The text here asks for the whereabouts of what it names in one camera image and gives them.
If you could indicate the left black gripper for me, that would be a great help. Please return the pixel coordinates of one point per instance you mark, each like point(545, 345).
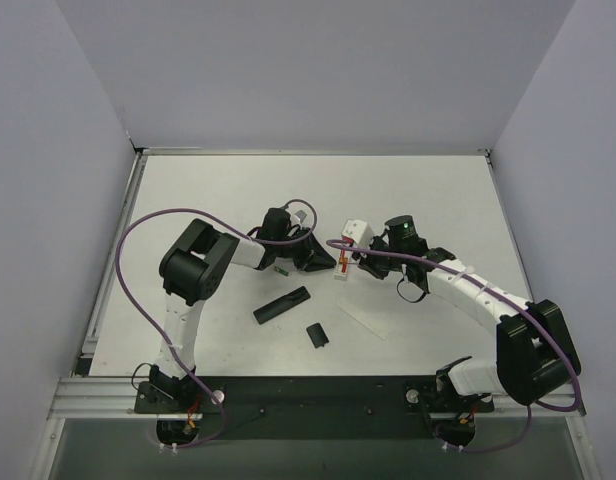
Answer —
point(302, 249)

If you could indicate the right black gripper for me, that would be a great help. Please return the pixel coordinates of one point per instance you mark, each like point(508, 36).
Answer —
point(374, 258)

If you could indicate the white stick with orange tip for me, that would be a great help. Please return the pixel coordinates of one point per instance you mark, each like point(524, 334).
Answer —
point(343, 266)

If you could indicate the green yellow battery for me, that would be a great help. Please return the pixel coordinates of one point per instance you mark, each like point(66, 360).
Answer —
point(281, 271)

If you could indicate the black battery cover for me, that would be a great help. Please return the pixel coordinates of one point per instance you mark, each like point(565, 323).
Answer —
point(317, 335)

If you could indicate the black remote control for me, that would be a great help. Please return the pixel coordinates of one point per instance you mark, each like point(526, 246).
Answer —
point(281, 305)

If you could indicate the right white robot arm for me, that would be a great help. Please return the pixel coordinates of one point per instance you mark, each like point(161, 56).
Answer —
point(534, 352)

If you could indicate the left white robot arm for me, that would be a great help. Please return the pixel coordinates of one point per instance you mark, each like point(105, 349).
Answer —
point(192, 270)

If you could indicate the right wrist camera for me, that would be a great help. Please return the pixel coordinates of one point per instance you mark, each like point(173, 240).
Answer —
point(357, 233)

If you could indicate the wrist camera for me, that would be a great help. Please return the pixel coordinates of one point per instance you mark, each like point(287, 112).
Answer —
point(300, 216)
point(357, 233)

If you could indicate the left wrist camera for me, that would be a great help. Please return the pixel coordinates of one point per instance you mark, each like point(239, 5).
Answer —
point(300, 216)

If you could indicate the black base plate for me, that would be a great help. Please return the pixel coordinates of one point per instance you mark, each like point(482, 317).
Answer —
point(315, 408)

